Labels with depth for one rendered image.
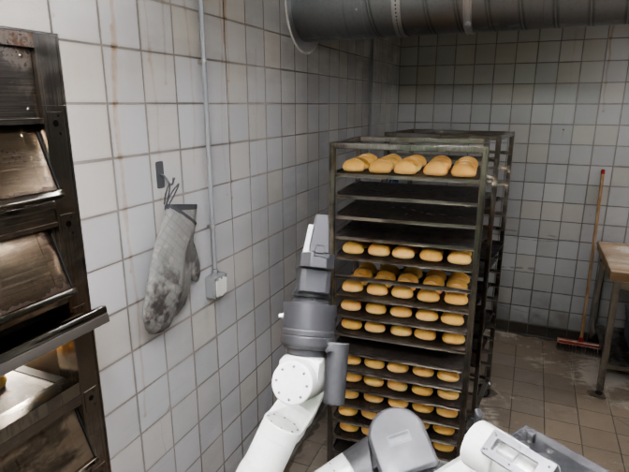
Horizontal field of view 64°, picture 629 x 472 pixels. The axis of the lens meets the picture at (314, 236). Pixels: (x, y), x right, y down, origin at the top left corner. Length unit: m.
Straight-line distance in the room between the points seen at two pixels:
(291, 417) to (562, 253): 3.85
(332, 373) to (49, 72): 1.02
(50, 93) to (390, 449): 1.13
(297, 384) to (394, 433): 0.21
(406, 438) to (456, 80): 3.78
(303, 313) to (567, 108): 3.78
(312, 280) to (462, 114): 3.73
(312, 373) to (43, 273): 0.86
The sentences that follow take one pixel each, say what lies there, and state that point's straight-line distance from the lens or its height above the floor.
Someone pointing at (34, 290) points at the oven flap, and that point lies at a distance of 1.42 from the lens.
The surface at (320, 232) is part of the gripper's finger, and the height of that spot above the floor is 1.74.
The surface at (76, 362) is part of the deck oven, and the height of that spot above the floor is 1.24.
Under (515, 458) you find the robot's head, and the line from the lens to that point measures 0.74.
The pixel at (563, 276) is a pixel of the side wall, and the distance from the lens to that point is 4.62.
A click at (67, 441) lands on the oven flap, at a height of 1.02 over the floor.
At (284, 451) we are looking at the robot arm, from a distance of 0.85.
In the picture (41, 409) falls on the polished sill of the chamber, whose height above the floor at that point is 1.17.
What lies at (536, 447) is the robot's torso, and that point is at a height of 1.39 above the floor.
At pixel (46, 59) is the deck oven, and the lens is 1.45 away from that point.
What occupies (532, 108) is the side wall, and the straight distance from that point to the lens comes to 4.40.
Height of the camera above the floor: 1.94
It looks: 15 degrees down
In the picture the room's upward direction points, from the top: straight up
